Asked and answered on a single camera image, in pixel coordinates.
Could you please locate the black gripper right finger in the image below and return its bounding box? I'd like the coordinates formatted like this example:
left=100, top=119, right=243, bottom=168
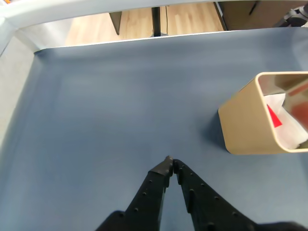
left=173, top=158, right=308, bottom=231

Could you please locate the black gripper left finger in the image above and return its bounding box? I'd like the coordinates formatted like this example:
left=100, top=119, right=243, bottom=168
left=95, top=155, right=175, bottom=231

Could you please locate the red cube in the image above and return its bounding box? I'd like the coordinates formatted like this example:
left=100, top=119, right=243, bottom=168
left=267, top=104, right=283, bottom=128

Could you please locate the beige square box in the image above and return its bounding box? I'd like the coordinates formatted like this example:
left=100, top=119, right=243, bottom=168
left=218, top=71, right=308, bottom=155

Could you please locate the blue-grey table mat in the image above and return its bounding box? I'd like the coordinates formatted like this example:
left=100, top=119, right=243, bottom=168
left=0, top=26, right=308, bottom=231

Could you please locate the white tissue paper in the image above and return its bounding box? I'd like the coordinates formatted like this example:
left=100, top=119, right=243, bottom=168
left=263, top=93, right=308, bottom=150

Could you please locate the black pole stand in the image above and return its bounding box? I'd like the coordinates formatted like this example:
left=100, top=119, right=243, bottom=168
left=151, top=6, right=168, bottom=38

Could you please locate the dark wooden panel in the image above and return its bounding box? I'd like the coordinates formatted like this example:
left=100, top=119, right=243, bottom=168
left=109, top=11, right=123, bottom=36

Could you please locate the dark brown cabinet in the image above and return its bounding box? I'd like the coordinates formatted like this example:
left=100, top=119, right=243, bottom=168
left=213, top=0, right=308, bottom=31

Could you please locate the silver metal frame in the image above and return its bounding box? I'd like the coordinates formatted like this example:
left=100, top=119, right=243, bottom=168
left=0, top=0, right=260, bottom=52

